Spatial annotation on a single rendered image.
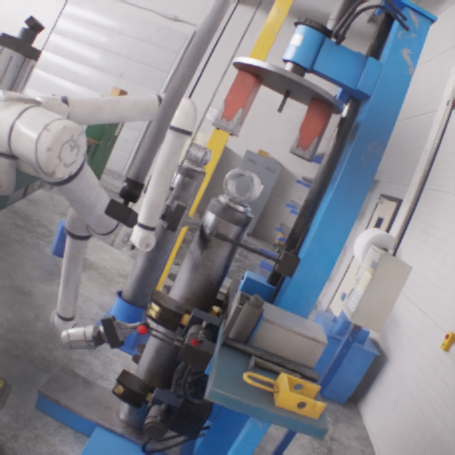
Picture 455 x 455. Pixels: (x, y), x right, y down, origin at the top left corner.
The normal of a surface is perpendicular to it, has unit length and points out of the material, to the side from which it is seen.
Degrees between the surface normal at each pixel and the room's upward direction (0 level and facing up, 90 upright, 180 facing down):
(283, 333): 90
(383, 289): 90
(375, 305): 90
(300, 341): 90
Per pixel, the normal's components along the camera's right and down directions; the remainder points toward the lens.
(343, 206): -0.07, 0.11
